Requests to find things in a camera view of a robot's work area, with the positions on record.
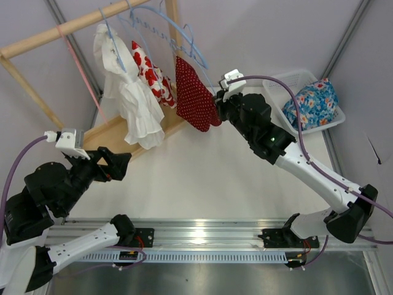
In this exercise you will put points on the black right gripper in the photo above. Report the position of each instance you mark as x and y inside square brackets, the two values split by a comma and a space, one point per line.
[223, 106]

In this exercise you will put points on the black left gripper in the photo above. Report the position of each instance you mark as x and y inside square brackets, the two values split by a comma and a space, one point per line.
[100, 166]

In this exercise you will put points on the red polka dot skirt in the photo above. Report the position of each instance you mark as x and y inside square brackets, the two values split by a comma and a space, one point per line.
[194, 101]

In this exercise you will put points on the thin blue wire hanger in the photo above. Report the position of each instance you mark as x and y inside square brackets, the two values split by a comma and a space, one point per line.
[193, 52]

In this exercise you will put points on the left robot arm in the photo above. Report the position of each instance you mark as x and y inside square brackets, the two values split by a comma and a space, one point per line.
[51, 192]

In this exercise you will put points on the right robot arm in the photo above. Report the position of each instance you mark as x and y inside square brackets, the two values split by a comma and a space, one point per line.
[349, 204]

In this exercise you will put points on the wide blue plastic hanger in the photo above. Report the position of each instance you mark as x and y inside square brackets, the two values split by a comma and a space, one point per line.
[136, 23]

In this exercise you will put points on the blue hanger holding dress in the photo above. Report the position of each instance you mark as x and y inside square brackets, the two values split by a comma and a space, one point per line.
[109, 32]

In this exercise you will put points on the wooden clothes rack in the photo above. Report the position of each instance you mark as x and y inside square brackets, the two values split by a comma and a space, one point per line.
[110, 134]

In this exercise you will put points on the white hanging dress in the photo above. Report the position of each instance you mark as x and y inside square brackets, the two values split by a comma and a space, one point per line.
[135, 101]

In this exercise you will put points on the white plastic basket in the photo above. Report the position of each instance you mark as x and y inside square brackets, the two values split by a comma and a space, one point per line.
[279, 96]

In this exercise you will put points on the red white floral garment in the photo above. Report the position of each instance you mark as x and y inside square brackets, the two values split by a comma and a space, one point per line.
[153, 76]

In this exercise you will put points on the blue floral garment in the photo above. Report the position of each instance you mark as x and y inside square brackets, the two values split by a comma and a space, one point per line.
[317, 103]

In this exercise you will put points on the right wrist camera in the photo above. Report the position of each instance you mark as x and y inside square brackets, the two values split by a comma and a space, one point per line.
[230, 85]

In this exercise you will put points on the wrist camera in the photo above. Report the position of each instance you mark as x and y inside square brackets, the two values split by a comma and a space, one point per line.
[230, 85]
[69, 141]

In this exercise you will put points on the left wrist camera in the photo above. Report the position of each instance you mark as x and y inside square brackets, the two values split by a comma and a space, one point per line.
[69, 141]

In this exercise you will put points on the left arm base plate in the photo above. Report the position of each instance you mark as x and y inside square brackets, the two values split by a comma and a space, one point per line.
[143, 238]

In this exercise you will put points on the aluminium mounting rail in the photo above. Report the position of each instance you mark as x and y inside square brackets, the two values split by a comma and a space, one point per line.
[179, 234]

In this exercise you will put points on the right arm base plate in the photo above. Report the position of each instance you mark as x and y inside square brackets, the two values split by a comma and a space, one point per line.
[280, 238]

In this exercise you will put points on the white slotted cable duct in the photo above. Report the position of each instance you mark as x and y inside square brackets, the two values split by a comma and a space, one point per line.
[150, 256]

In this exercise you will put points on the pink wire hanger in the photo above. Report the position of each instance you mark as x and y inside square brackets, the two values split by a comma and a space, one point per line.
[82, 73]

